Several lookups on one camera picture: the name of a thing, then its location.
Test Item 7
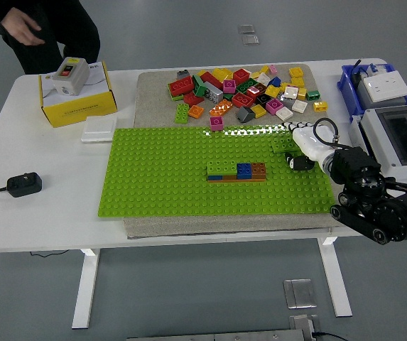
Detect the white wall switch plate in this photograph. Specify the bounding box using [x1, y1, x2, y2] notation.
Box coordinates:
[80, 116, 118, 144]

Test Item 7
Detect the large metal floor plate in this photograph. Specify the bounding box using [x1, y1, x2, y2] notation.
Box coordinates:
[283, 278, 317, 309]

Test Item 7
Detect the grey slope brick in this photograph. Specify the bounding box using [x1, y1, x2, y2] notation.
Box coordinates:
[237, 107, 256, 124]

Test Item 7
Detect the person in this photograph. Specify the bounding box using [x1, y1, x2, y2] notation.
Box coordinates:
[0, 0, 101, 75]

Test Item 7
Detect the person's right hand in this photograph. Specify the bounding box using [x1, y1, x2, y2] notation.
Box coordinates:
[0, 6, 46, 46]

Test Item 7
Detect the grey two-by-four brick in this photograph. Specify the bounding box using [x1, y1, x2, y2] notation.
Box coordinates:
[202, 81, 224, 104]

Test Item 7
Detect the red long brick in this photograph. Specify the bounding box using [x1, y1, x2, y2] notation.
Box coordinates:
[199, 71, 224, 90]

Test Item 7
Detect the red two-by-three brick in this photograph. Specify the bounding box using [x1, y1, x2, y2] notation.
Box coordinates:
[232, 92, 254, 109]

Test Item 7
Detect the white power socket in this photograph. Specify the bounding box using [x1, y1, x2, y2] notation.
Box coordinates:
[362, 70, 407, 104]

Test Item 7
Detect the dark green brick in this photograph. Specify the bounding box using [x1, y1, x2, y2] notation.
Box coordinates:
[191, 75, 207, 97]

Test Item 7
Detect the red two-by-four brick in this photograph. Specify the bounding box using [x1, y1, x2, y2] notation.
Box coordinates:
[168, 76, 195, 97]

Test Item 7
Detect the long metal bar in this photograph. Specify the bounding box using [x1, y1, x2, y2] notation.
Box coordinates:
[126, 328, 307, 341]

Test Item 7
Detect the green studded baseplate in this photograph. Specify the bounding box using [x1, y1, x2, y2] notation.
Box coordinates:
[96, 123, 336, 218]

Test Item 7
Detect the grey push-button switch box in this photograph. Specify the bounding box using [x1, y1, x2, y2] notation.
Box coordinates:
[52, 56, 91, 97]

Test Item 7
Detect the thin black hanging cable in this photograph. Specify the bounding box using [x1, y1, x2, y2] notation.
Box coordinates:
[28, 250, 69, 257]

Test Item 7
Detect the red two-by-two brick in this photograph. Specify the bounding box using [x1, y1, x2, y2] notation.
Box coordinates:
[232, 68, 251, 85]

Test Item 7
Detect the grey electrical enclosure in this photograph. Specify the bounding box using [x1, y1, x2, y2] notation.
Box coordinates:
[348, 103, 407, 191]

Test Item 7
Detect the grey-brown mat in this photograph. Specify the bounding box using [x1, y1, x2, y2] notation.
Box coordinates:
[122, 63, 344, 239]

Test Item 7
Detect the orange two-by-four brick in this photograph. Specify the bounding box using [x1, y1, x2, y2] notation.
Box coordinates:
[209, 99, 234, 117]

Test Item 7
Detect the lime green two-by-four brick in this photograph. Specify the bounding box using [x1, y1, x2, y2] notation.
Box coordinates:
[271, 136, 302, 154]
[207, 159, 239, 177]

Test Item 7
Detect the black power adapter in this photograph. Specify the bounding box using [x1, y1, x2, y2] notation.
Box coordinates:
[6, 172, 43, 198]

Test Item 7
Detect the blue plastic bin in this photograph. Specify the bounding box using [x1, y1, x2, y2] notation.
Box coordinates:
[337, 63, 407, 124]

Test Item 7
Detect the orange flat plate brick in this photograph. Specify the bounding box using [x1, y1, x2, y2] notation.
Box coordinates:
[207, 178, 267, 183]

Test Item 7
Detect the black floor cable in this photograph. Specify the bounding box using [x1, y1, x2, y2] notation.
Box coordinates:
[311, 331, 348, 341]

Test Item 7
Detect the yellow cardboard box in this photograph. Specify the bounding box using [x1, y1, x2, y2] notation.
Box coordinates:
[38, 60, 118, 129]

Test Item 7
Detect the metal floor bracket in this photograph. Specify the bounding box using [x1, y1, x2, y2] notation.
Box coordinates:
[288, 314, 320, 341]

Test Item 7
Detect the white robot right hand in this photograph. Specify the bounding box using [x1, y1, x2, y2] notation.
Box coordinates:
[281, 121, 336, 173]

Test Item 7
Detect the white table leg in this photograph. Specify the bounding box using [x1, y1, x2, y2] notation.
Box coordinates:
[317, 237, 353, 318]
[71, 248, 101, 330]

